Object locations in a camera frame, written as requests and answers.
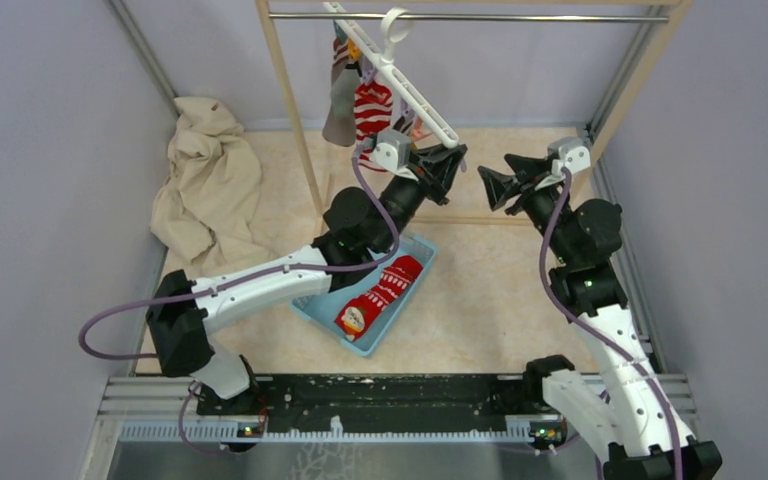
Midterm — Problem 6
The red Santa Christmas sock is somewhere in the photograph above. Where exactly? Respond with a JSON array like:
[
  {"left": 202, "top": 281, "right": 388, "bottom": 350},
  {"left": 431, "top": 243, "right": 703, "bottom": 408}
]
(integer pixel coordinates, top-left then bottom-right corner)
[{"left": 334, "top": 255, "right": 424, "bottom": 341}]

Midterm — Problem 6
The grey striped-cuff sock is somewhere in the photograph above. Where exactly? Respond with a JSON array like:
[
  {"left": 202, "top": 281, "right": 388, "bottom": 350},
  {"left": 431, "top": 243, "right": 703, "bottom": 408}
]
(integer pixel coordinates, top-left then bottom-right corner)
[{"left": 330, "top": 38, "right": 350, "bottom": 84}]

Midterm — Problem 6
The mustard yellow sock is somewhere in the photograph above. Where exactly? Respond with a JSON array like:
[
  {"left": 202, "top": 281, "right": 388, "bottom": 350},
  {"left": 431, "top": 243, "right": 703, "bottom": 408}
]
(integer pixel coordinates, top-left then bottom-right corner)
[{"left": 392, "top": 112, "right": 416, "bottom": 136}]

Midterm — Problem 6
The beige crumpled cloth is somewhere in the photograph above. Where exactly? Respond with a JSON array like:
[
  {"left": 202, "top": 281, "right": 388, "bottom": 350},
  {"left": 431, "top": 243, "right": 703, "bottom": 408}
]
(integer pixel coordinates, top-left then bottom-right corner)
[{"left": 150, "top": 97, "right": 275, "bottom": 278}]

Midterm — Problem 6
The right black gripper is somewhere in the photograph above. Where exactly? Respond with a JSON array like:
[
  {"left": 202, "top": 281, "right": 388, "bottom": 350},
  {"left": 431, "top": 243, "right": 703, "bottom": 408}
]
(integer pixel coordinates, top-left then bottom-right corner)
[{"left": 478, "top": 153, "right": 576, "bottom": 264}]

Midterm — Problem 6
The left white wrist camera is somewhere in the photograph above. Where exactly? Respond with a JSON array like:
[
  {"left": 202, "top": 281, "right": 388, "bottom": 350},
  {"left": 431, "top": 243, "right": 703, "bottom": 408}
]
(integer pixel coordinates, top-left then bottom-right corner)
[{"left": 369, "top": 129, "right": 417, "bottom": 180}]

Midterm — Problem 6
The salmon clothes clip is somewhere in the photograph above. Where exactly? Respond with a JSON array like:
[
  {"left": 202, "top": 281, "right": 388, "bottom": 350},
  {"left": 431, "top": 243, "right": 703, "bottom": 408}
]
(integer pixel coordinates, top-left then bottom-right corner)
[{"left": 410, "top": 121, "right": 433, "bottom": 143}]

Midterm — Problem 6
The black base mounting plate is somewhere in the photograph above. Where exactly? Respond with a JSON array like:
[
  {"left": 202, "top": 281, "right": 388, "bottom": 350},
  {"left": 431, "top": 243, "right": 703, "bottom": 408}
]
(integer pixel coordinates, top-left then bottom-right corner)
[{"left": 196, "top": 374, "right": 570, "bottom": 443}]

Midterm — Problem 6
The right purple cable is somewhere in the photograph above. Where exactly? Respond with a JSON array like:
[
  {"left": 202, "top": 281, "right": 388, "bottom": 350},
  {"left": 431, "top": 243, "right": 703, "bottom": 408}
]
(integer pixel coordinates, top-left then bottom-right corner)
[{"left": 538, "top": 166, "right": 685, "bottom": 480}]

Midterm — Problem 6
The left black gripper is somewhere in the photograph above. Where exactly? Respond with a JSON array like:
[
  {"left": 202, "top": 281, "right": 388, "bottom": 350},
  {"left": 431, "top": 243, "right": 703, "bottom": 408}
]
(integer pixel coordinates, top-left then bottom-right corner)
[{"left": 372, "top": 140, "right": 466, "bottom": 252}]

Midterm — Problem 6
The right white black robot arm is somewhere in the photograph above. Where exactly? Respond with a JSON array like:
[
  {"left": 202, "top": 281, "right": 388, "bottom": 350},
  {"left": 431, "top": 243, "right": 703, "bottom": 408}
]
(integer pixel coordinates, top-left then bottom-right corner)
[{"left": 478, "top": 154, "right": 722, "bottom": 479}]

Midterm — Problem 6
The red white striped sock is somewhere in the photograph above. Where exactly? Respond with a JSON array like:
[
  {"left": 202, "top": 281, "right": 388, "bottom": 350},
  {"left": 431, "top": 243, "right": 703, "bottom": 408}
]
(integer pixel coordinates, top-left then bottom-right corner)
[{"left": 353, "top": 80, "right": 394, "bottom": 145}]

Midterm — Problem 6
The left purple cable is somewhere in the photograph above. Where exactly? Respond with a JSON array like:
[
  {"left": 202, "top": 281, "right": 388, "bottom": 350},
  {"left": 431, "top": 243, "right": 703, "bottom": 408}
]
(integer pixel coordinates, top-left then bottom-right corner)
[{"left": 77, "top": 142, "right": 402, "bottom": 458}]

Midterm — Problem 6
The white plastic clip hanger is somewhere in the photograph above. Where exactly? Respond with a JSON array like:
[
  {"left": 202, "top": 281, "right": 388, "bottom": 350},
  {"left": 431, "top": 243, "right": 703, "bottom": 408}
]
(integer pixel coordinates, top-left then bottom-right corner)
[{"left": 322, "top": 2, "right": 461, "bottom": 148}]

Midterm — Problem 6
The blue plastic basket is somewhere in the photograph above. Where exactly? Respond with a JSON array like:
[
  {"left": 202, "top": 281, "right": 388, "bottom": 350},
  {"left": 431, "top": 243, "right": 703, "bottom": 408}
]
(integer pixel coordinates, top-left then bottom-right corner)
[{"left": 291, "top": 234, "right": 437, "bottom": 357}]

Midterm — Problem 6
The metal rack rod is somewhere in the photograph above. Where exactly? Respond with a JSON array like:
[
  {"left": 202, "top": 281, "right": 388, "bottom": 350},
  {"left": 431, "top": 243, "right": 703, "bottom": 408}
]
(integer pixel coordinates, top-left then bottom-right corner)
[{"left": 268, "top": 12, "right": 669, "bottom": 24}]

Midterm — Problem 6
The orange clothes clip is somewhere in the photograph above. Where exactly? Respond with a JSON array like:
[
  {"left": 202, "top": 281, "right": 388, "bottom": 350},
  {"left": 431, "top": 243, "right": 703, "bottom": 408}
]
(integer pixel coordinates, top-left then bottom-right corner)
[{"left": 347, "top": 40, "right": 362, "bottom": 62}]

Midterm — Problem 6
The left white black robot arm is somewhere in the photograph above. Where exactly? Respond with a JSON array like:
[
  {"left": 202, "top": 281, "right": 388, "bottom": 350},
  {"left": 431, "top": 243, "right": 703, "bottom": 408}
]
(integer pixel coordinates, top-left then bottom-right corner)
[{"left": 146, "top": 136, "right": 468, "bottom": 414}]

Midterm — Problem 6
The purple cable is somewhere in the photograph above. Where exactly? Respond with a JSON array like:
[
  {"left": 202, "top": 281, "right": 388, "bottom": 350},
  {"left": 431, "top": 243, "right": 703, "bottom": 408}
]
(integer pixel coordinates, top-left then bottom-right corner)
[
  {"left": 77, "top": 142, "right": 402, "bottom": 458},
  {"left": 538, "top": 166, "right": 685, "bottom": 480}
]

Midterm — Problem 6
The wooden clothes rack frame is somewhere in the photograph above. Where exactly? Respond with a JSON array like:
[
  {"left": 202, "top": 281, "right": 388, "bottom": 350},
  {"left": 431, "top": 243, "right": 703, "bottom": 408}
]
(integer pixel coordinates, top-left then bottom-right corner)
[{"left": 236, "top": 1, "right": 689, "bottom": 225}]

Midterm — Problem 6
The teal clothes clip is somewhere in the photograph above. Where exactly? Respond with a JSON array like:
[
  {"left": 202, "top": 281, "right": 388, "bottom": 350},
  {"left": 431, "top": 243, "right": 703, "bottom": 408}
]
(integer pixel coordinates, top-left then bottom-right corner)
[{"left": 332, "top": 21, "right": 348, "bottom": 42}]

